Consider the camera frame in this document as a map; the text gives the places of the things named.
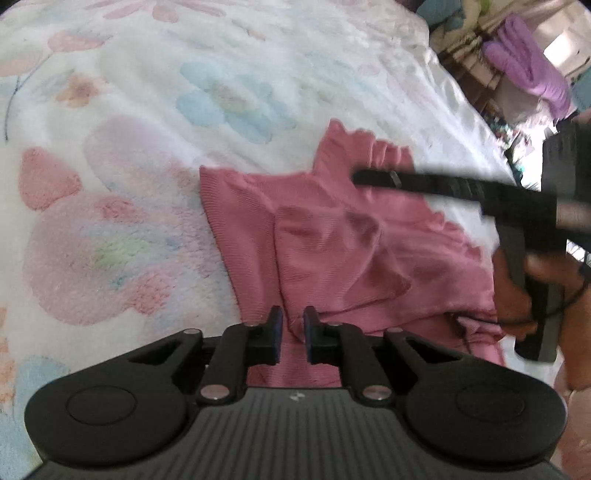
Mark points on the person's right hand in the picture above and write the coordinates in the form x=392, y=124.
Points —
x=512, y=309

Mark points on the pink turtleneck shirt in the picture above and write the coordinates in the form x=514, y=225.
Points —
x=332, y=249

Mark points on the teal plush cloth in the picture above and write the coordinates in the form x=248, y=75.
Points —
x=443, y=11

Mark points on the purple duvet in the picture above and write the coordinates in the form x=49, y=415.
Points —
x=531, y=64

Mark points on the person's right forearm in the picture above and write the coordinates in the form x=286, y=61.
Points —
x=577, y=350

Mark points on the floral fleece blanket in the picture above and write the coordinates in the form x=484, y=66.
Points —
x=138, y=138

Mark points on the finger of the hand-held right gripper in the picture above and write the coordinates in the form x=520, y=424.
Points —
x=415, y=182

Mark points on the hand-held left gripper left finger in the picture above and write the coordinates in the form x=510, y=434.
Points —
x=276, y=332

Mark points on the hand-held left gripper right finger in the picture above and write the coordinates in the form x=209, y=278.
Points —
x=308, y=337

